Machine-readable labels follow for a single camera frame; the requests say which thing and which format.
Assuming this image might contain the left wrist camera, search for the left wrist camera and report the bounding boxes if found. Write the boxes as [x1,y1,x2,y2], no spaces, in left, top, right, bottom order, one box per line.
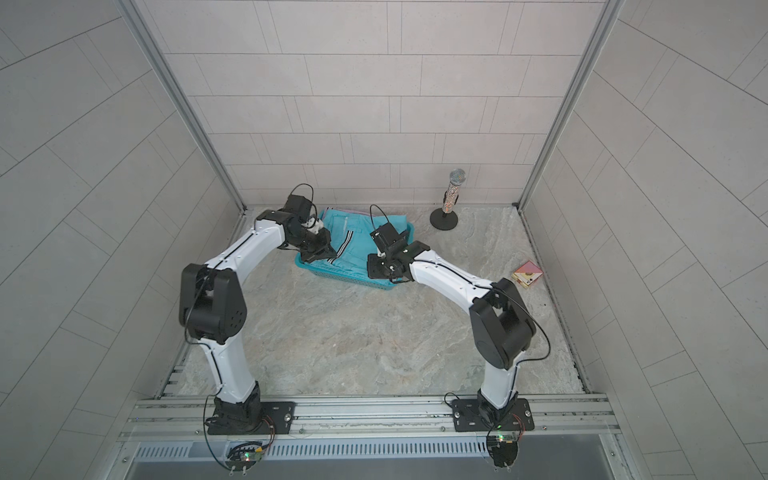
[283,194,318,229]

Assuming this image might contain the aluminium front rail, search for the aluminium front rail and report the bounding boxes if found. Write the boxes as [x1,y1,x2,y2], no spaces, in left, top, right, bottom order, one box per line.
[118,394,620,442]

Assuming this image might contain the glitter microphone on stand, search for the glitter microphone on stand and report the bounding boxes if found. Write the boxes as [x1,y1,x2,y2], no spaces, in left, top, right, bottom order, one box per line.
[430,168,466,231]

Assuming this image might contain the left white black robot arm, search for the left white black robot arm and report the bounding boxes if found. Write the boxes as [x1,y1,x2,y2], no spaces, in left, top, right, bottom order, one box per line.
[179,205,335,435]

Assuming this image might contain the teal plastic basket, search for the teal plastic basket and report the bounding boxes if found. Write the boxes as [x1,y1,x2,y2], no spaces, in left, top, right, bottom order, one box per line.
[293,209,416,291]

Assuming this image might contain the small pink house box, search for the small pink house box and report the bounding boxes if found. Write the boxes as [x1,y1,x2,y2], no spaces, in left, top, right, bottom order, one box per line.
[513,261,544,288]

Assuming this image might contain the teal pants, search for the teal pants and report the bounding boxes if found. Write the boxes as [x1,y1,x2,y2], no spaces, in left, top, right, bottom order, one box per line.
[302,208,412,283]

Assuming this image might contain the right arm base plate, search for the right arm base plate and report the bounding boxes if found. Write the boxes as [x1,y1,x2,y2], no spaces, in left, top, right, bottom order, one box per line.
[448,398,535,432]

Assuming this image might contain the left green circuit board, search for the left green circuit board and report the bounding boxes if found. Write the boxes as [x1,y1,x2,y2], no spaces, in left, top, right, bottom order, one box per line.
[225,441,264,476]

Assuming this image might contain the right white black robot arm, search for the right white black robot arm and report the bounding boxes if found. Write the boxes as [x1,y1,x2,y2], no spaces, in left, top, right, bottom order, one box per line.
[367,234,552,432]

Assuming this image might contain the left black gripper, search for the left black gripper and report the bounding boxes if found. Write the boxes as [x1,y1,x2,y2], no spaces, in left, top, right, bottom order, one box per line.
[286,226,339,262]

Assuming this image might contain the right circuit board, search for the right circuit board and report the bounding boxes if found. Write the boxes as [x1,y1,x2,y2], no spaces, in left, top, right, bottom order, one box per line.
[486,435,519,469]

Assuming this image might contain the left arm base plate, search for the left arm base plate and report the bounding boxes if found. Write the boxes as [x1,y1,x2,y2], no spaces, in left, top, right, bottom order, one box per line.
[205,398,296,435]

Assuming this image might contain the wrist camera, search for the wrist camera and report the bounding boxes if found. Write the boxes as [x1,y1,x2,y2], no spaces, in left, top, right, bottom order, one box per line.
[283,194,318,229]
[370,223,409,257]

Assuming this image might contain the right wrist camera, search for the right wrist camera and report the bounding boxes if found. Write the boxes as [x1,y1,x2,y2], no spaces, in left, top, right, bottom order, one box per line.
[370,223,409,257]

